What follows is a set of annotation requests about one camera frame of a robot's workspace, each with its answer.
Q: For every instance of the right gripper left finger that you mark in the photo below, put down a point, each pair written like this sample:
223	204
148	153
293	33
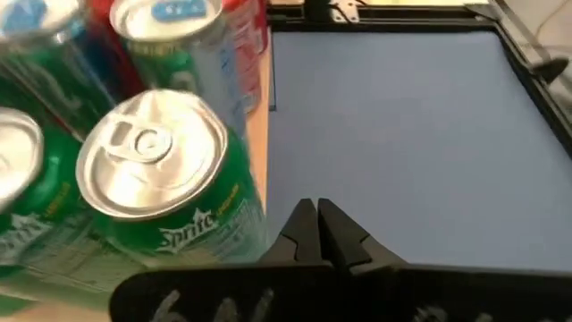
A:
223	295

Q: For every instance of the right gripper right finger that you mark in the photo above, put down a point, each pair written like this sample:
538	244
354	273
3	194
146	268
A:
447	295

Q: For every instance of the green Sprite can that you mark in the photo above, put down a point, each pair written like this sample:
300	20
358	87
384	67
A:
18	152
152	156

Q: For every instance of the blue silver Red Bull can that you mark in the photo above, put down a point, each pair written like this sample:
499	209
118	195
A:
27	18
170	22

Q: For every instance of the wooden board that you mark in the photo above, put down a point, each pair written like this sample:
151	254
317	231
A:
259	134

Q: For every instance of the black frame clamp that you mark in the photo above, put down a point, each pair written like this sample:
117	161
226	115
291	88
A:
552	70

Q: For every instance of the silver mounting bracket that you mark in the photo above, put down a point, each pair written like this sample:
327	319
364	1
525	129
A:
346	10

